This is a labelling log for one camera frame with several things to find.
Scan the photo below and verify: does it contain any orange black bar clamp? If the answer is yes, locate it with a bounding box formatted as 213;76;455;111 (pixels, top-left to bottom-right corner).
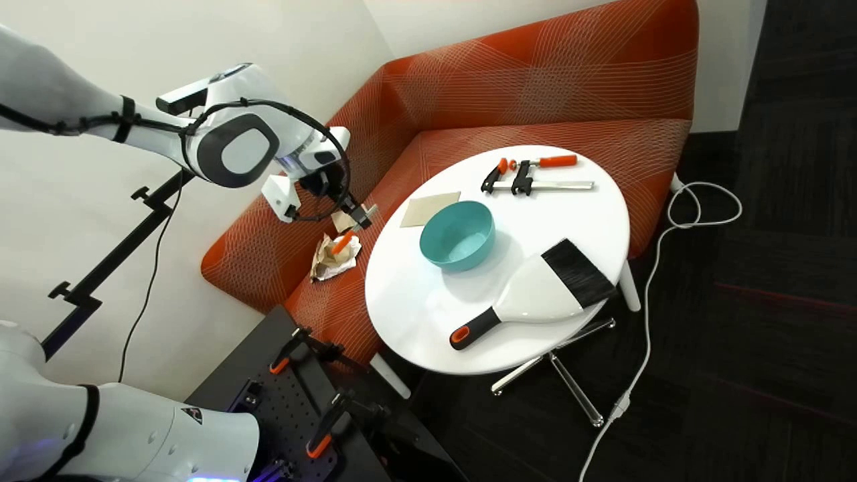
480;151;600;198

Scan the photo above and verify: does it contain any white power cable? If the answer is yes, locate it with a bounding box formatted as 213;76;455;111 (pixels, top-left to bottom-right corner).
575;170;743;482

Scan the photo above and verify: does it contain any grey bar-shaped stereo camera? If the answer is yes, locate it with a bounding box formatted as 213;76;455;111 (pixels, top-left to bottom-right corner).
154;80;216;115

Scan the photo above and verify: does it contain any wide scraper with black handle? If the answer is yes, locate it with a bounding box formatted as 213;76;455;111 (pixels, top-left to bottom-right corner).
446;257;585;352

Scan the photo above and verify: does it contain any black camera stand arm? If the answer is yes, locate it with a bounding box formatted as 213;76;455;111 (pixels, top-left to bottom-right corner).
36;169;197;360

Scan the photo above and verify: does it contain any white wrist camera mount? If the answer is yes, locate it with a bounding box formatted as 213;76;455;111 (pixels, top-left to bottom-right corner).
259;170;303;224

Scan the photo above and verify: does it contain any small orange black clamp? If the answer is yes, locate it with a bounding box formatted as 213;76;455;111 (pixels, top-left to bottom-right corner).
303;390;397;463
264;323;344;379

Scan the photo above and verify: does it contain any crumpled white paper wrapper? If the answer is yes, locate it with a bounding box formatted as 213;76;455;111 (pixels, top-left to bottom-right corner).
308;230;364;285

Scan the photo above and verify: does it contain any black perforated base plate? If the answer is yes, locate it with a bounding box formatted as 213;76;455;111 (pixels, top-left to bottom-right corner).
185;305;466;482

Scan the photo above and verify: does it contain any black rectangular pad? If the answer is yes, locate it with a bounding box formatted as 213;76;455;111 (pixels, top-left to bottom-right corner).
538;236;621;311

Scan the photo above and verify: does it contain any large beige paper piece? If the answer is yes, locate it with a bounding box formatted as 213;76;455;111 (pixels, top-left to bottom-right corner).
397;188;462;230

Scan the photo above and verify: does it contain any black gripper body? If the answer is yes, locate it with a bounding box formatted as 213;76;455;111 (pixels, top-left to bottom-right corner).
297;158;358;210

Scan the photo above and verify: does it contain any teal plastic bowl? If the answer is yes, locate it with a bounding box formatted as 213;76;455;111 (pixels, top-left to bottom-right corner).
417;198;498;275

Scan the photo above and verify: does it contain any white round table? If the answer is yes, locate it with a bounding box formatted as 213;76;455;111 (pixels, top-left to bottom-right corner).
360;141;642;429

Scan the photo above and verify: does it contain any small beige paper piece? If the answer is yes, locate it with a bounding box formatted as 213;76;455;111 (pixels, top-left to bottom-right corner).
330;206;368;236

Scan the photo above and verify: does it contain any orange fabric corner sofa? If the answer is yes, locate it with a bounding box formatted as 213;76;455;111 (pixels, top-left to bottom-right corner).
197;0;700;368

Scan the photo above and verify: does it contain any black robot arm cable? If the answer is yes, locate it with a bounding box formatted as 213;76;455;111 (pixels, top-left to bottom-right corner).
0;97;351;224

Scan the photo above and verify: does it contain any thin black camera cable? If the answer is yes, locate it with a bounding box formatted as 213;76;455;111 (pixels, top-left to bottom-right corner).
115;189;185;384

